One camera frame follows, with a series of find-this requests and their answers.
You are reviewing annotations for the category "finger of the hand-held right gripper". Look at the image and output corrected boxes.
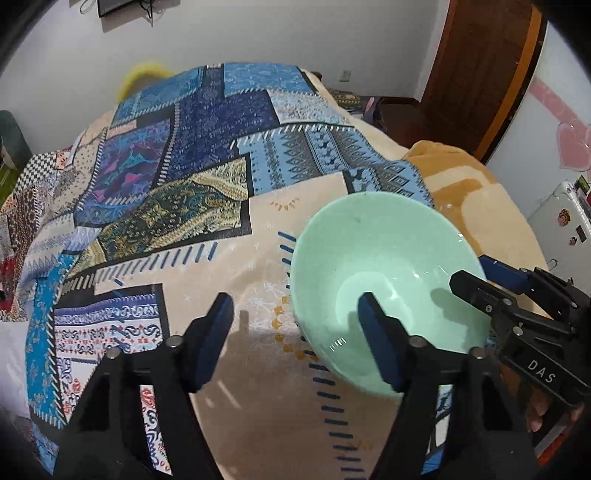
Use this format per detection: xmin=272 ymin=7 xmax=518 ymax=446
xmin=480 ymin=256 xmax=591 ymax=324
xmin=449 ymin=271 xmax=575 ymax=337

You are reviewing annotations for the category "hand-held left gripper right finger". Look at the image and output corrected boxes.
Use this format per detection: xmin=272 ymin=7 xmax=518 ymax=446
xmin=358 ymin=292 xmax=539 ymax=480

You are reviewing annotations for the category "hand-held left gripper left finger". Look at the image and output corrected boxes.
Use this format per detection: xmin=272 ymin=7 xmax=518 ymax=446
xmin=53 ymin=292 xmax=235 ymax=480

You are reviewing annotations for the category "green bowl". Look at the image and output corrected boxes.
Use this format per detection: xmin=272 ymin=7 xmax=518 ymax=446
xmin=290 ymin=191 xmax=489 ymax=398

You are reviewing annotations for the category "person's right hand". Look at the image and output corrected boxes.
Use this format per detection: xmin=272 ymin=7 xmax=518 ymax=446
xmin=522 ymin=385 xmax=561 ymax=432

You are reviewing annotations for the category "white fridge with stickers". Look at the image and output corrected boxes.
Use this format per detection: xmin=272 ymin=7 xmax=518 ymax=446
xmin=526 ymin=180 xmax=591 ymax=296

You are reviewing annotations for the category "tan fleece blanket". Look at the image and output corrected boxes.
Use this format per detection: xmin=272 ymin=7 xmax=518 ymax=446
xmin=402 ymin=138 xmax=555 ymax=278

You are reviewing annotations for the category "dark wooden nightstand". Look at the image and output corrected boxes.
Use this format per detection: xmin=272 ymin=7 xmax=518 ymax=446
xmin=332 ymin=90 xmax=421 ymax=139

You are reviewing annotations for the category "patchwork printed blanket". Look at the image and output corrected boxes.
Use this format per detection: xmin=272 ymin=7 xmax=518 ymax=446
xmin=0 ymin=62 xmax=462 ymax=480

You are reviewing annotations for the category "brown wooden door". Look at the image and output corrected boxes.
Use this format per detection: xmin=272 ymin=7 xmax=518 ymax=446
xmin=418 ymin=0 xmax=548 ymax=162

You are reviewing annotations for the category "yellow fluffy object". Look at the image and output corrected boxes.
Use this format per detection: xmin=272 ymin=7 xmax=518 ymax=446
xmin=117 ymin=62 xmax=174 ymax=100

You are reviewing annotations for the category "dark green chair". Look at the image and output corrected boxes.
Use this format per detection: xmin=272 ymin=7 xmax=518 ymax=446
xmin=0 ymin=110 xmax=33 ymax=171

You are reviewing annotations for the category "pink heart wall decoration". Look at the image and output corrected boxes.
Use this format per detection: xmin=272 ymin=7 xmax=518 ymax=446
xmin=529 ymin=76 xmax=591 ymax=171

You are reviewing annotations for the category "black wall monitor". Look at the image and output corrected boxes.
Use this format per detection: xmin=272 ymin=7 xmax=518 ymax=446
xmin=97 ymin=0 xmax=139 ymax=18

